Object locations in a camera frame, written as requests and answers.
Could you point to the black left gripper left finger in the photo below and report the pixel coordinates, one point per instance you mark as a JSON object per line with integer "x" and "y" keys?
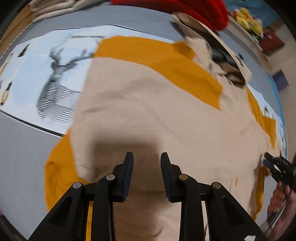
{"x": 123, "y": 177}

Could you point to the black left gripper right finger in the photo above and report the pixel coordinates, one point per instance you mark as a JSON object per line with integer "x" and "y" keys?
{"x": 170, "y": 174}

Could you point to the beige and mustard jacket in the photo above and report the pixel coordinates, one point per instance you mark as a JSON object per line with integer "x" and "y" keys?
{"x": 148, "y": 97}

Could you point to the right hand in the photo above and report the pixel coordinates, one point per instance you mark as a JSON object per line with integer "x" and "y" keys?
{"x": 278, "y": 200}

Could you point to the purple box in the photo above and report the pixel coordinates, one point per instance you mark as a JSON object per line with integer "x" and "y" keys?
{"x": 280, "y": 80}

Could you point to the dark red bag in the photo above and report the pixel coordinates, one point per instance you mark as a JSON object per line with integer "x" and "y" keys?
{"x": 270, "y": 42}

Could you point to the grey deer print bedsheet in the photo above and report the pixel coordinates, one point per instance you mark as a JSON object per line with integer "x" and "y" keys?
{"x": 24, "y": 148}

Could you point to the yellow plush toys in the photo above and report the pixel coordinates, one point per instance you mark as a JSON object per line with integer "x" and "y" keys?
{"x": 248, "y": 22}

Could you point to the red knitted blanket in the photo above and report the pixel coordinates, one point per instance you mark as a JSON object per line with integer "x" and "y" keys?
{"x": 211, "y": 13}

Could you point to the folded beige blanket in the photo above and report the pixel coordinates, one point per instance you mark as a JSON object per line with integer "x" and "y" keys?
{"x": 47, "y": 9}

